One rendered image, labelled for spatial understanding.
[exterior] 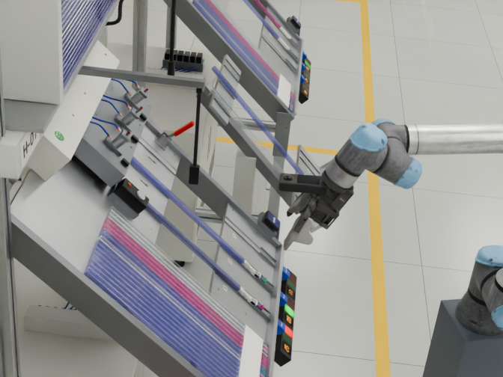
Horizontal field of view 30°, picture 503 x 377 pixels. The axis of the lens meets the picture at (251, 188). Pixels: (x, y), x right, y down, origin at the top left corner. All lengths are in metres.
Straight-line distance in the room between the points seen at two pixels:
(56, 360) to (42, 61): 0.87
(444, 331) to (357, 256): 1.13
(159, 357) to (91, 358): 0.44
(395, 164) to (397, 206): 2.02
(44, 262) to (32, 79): 0.35
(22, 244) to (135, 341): 0.30
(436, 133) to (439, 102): 2.88
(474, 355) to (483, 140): 0.66
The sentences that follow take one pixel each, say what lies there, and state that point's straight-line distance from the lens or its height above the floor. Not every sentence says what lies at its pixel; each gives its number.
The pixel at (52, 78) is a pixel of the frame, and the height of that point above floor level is 1.44.
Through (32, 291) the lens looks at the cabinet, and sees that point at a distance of 2.55.
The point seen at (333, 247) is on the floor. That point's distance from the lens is 3.86.
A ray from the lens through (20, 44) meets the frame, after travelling 1.74.
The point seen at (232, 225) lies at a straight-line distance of 2.44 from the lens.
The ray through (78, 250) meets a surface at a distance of 1.91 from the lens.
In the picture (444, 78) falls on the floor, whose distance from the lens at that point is 5.49.
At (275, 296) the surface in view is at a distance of 2.37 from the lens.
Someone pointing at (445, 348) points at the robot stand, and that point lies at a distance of 2.78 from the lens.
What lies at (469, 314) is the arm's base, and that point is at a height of 0.59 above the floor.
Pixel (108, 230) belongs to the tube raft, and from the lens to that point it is 2.00.
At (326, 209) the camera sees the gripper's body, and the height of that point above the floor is 1.01.
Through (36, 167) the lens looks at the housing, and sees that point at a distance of 1.96.
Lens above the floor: 2.20
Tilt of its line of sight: 32 degrees down
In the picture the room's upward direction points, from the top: 6 degrees clockwise
